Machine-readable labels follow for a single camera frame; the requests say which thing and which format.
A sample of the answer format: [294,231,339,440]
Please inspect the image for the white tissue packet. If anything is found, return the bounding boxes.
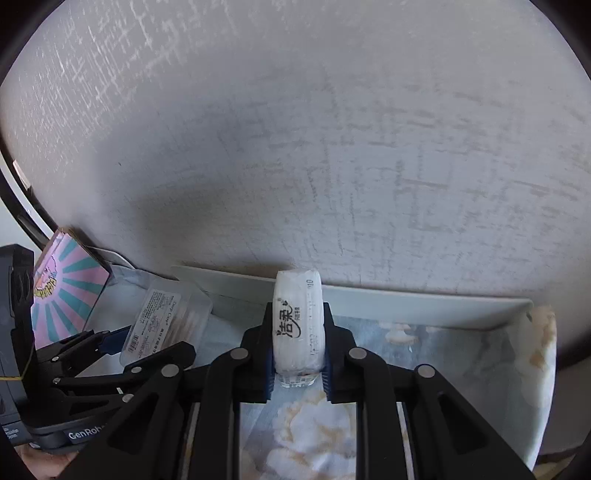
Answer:
[272,267,326,388]

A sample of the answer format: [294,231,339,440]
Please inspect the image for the person's left hand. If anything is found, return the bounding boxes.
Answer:
[18,445,79,480]

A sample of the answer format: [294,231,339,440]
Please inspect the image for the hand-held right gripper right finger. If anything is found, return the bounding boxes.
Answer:
[323,302,536,480]

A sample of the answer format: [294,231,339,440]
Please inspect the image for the clear cotton swab box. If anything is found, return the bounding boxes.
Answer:
[119,277,214,367]

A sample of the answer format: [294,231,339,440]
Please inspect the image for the pink teal striped packet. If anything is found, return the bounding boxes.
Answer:
[30,228,114,352]

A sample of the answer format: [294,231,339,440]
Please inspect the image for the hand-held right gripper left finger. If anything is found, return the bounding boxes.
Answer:
[58,302,277,480]

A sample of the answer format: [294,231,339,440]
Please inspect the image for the pale blue printed cloth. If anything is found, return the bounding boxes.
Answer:
[83,263,559,480]

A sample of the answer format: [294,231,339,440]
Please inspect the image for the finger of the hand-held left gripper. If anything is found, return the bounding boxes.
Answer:
[51,342,197,407]
[34,325,134,370]

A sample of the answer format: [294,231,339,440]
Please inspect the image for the black curved bar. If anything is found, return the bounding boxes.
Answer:
[0,138,51,245]

